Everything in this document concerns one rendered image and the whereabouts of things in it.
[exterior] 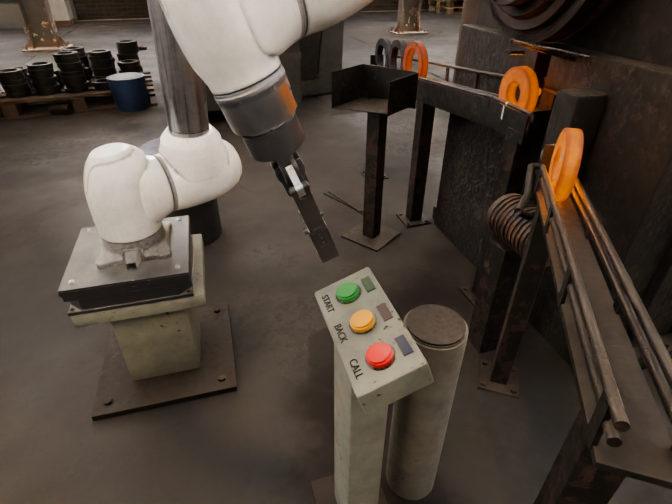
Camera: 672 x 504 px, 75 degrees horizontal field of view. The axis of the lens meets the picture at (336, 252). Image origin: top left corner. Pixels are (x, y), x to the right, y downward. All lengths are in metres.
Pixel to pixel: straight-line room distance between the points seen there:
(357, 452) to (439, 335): 0.26
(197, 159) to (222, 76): 0.67
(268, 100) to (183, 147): 0.66
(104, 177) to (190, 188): 0.20
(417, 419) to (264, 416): 0.53
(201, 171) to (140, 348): 0.55
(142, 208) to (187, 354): 0.48
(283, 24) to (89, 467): 1.18
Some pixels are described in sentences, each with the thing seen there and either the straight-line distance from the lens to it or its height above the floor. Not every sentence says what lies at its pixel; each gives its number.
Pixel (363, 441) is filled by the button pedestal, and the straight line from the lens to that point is 0.86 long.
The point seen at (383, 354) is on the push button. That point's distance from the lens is 0.65.
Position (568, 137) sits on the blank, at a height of 0.78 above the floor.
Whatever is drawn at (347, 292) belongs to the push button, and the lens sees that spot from 0.75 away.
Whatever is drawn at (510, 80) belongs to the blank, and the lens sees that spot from 1.53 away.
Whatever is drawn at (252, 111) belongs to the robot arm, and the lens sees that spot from 0.54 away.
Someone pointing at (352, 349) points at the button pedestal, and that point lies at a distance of 0.68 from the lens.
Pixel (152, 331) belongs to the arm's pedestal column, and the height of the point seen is 0.20.
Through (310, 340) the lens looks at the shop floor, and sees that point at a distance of 1.53.
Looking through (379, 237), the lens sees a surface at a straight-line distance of 2.04.
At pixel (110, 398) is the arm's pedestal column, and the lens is 1.48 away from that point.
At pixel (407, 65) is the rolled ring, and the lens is 2.18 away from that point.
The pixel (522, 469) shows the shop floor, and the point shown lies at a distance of 1.33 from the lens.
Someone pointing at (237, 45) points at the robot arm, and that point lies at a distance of 0.51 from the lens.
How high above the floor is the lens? 1.08
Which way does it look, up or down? 34 degrees down
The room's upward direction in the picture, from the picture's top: straight up
